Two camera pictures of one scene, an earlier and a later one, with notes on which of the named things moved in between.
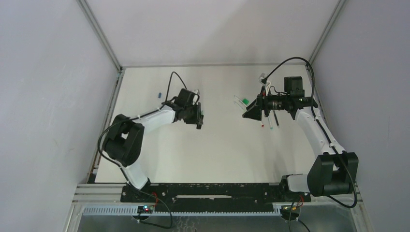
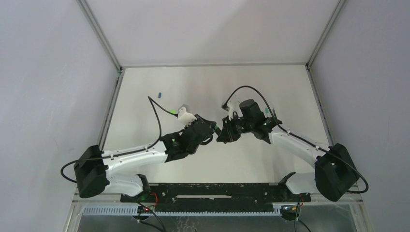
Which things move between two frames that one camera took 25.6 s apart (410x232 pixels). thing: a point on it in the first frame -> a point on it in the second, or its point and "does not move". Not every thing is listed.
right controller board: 285,211 does not move
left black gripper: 197,114 -> 206,126
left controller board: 145,209 does not move
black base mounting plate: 211,193 does not move
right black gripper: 262,105 -> 229,129
